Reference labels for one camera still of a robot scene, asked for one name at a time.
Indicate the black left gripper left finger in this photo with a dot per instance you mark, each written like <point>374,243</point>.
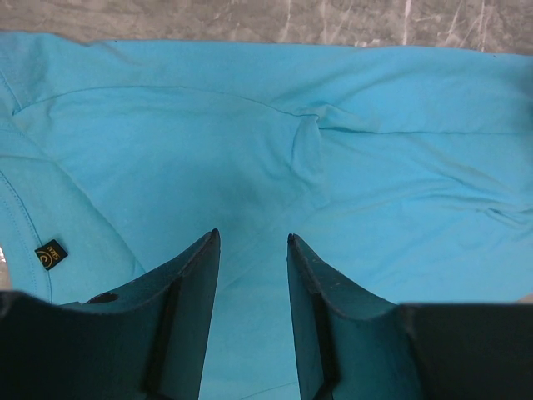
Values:
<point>144,340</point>

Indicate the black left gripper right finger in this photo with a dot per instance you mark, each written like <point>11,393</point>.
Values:
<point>352,344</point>

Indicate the light blue t-shirt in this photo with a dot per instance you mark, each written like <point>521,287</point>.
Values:
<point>409,168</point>

